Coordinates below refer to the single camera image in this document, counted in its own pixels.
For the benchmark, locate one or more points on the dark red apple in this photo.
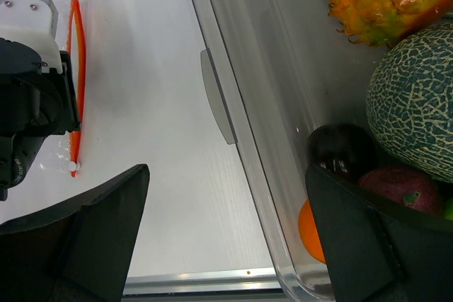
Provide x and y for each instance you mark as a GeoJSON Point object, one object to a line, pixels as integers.
{"type": "Point", "coordinates": [406, 186]}

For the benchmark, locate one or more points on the clear plastic food bin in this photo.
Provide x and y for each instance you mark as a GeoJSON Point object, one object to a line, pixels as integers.
{"type": "Point", "coordinates": [282, 69]}

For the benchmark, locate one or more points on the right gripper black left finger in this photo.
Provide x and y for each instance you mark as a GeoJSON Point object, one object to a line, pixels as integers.
{"type": "Point", "coordinates": [79, 249]}

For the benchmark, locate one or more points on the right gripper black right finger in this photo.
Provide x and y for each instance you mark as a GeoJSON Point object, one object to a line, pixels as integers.
{"type": "Point", "coordinates": [376, 249]}

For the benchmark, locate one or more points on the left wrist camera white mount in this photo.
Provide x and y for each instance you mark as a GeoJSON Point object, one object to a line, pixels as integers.
{"type": "Point", "coordinates": [33, 23]}

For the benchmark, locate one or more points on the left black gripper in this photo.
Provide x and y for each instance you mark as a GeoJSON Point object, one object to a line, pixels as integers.
{"type": "Point", "coordinates": [35, 104]}

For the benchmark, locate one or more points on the green netted melon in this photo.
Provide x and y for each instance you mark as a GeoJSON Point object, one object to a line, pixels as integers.
{"type": "Point", "coordinates": [409, 101]}

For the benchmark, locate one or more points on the clear orange zip top bag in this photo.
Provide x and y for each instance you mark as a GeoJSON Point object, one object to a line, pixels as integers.
{"type": "Point", "coordinates": [76, 44]}

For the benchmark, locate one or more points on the dark purple plum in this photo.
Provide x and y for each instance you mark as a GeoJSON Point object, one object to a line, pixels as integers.
{"type": "Point", "coordinates": [344, 149]}

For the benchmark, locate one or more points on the aluminium mounting rail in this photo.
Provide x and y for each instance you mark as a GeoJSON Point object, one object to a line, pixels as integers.
{"type": "Point", "coordinates": [255, 279]}

